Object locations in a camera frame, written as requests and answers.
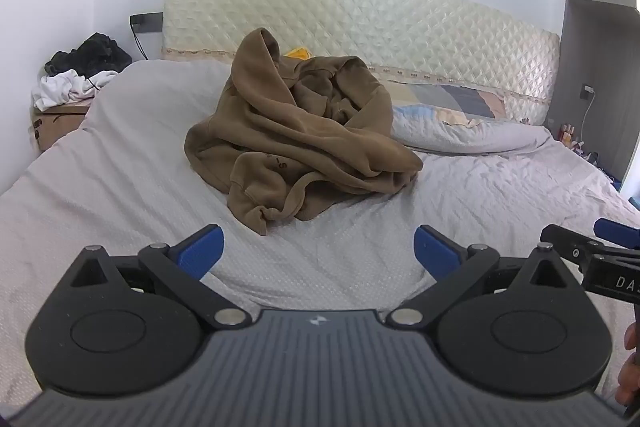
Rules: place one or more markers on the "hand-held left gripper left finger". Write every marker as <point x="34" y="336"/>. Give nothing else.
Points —
<point x="200" y="253"/>

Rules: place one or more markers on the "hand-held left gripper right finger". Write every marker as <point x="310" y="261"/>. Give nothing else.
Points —
<point x="436" y="253"/>

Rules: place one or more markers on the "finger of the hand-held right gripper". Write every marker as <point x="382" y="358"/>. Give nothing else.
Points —
<point x="567" y="244"/>
<point x="617" y="231"/>

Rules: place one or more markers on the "brown hoodie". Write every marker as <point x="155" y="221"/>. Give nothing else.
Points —
<point x="300" y="137"/>

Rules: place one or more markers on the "white clothes pile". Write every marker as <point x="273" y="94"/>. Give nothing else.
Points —
<point x="62" y="88"/>

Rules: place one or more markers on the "black clothes pile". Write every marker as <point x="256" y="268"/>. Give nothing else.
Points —
<point x="92" y="54"/>

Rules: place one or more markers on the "person's right hand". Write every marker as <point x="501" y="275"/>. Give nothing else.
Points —
<point x="631" y="367"/>

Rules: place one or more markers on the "blue storage box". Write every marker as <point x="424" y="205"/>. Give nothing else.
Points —
<point x="631" y="192"/>

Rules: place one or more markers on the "patchwork pillow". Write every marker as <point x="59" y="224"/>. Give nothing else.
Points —
<point x="450" y="104"/>

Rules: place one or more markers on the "cardboard box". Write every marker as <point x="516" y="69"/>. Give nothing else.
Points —
<point x="55" y="127"/>

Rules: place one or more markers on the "grey wardrobe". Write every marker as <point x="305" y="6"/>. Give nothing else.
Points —
<point x="595" y="32"/>

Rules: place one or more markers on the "small yellow cloth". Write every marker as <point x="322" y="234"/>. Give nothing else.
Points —
<point x="298" y="54"/>

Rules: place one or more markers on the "cream quilted headboard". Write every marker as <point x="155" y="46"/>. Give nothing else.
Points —
<point x="350" y="22"/>

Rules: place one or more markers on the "wall socket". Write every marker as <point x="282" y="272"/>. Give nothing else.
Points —
<point x="588" y="91"/>

